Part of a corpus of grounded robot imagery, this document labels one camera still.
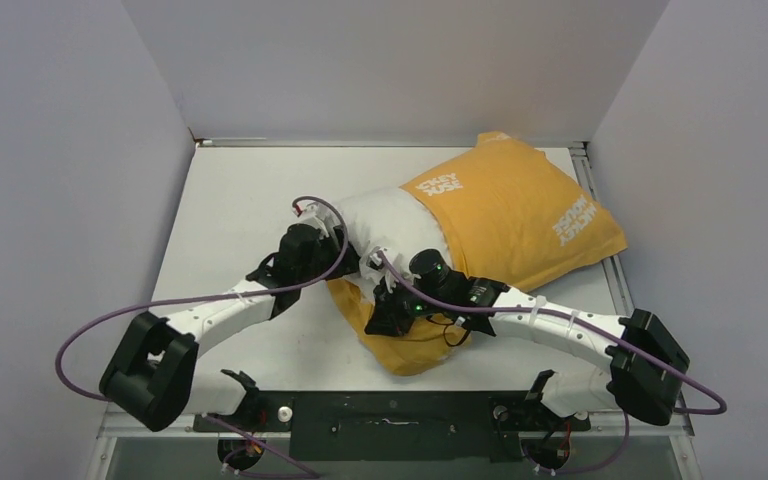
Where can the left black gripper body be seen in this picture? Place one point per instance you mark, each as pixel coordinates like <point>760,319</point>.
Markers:
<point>333,253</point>

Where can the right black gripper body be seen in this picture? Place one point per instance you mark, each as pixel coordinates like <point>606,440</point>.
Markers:
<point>423,307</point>

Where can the white pillow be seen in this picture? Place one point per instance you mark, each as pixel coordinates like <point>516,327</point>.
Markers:
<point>395,221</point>

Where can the yellow and blue pillowcase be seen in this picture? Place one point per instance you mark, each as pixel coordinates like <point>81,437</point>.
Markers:
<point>509,214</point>

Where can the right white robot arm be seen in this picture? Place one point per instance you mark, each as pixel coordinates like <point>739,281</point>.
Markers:
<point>637,364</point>

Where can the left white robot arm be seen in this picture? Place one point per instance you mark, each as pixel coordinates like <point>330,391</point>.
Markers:
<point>153,373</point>

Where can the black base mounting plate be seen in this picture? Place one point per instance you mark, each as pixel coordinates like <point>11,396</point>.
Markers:
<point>418,443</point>

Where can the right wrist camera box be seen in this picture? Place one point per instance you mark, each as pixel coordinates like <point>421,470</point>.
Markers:
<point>374,266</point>

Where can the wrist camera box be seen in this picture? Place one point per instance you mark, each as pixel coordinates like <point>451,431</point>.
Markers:
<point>374,266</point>
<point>318,216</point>

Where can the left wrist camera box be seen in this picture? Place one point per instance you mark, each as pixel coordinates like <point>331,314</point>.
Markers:
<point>318,216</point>

